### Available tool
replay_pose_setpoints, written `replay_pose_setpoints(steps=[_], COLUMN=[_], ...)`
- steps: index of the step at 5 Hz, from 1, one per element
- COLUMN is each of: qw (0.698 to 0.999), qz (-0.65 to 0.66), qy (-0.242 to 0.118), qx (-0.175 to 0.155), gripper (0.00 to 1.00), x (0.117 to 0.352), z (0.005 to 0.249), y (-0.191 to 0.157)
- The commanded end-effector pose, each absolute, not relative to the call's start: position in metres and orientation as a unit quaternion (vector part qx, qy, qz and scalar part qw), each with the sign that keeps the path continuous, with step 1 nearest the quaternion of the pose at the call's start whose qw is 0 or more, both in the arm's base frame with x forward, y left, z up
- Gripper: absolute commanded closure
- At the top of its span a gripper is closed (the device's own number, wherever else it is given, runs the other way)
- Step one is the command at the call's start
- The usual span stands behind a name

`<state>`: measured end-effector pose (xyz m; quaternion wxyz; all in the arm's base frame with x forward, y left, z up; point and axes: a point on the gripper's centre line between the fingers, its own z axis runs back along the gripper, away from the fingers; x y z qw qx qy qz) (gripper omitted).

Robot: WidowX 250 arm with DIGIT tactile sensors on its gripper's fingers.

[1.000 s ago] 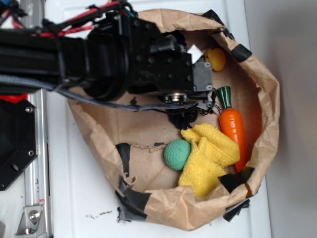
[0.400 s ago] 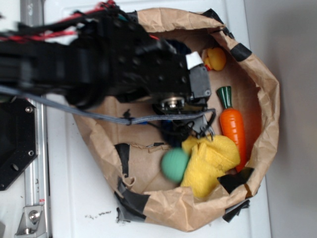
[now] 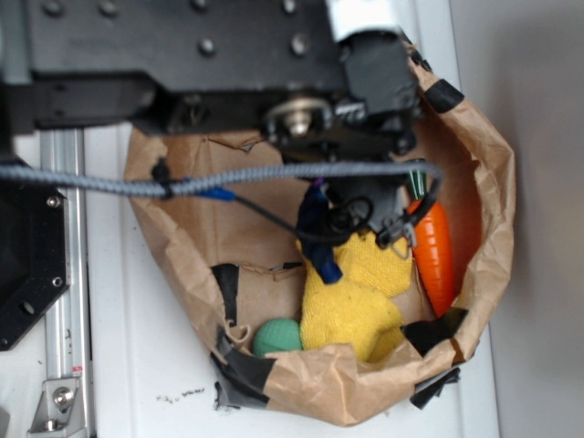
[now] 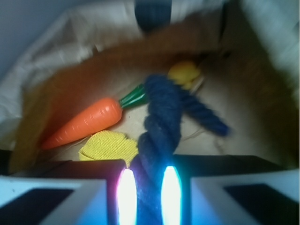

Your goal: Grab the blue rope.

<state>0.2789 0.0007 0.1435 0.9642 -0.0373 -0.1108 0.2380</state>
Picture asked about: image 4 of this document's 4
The yellow rubber duck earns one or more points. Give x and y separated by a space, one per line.
187 75

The brown paper bag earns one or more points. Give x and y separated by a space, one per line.
241 84

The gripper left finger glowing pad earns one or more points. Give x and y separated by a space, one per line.
69 193

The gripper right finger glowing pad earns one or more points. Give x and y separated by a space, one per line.
229 190

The orange toy carrot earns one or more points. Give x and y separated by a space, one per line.
99 116

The yellow knitted cloth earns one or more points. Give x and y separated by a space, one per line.
109 145

